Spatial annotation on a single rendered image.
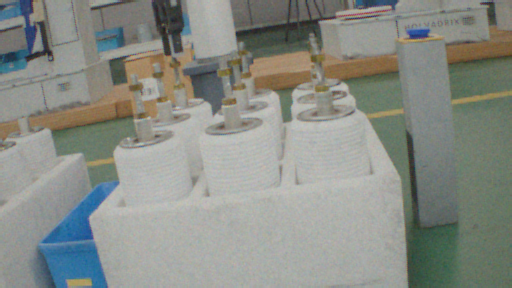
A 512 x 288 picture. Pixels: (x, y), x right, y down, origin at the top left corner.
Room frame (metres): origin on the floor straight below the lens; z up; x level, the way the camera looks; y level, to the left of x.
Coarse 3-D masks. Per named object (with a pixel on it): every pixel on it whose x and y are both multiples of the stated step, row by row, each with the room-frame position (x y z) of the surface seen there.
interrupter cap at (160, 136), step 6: (156, 132) 0.74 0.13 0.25; (162, 132) 0.73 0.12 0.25; (168, 132) 0.72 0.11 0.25; (174, 132) 0.71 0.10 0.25; (132, 138) 0.72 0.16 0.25; (156, 138) 0.71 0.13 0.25; (162, 138) 0.69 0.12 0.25; (168, 138) 0.69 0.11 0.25; (120, 144) 0.69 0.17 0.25; (126, 144) 0.69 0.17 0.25; (132, 144) 0.68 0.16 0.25; (138, 144) 0.67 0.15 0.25; (144, 144) 0.67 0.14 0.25; (150, 144) 0.67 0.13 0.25
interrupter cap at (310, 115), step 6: (312, 108) 0.71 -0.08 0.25; (336, 108) 0.70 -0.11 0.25; (342, 108) 0.69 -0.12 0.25; (348, 108) 0.68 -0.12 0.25; (354, 108) 0.67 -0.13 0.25; (300, 114) 0.69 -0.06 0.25; (306, 114) 0.69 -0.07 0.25; (312, 114) 0.69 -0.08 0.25; (336, 114) 0.66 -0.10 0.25; (342, 114) 0.65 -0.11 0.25; (348, 114) 0.65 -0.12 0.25; (300, 120) 0.67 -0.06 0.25; (306, 120) 0.66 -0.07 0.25; (312, 120) 0.65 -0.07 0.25; (318, 120) 0.65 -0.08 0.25; (324, 120) 0.64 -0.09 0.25
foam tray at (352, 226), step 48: (288, 144) 0.84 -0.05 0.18; (192, 192) 0.68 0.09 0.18; (288, 192) 0.62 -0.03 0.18; (336, 192) 0.61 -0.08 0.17; (384, 192) 0.60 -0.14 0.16; (96, 240) 0.64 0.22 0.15; (144, 240) 0.63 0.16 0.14; (192, 240) 0.63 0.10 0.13; (240, 240) 0.62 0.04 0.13; (288, 240) 0.61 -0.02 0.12; (336, 240) 0.61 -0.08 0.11; (384, 240) 0.60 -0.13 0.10
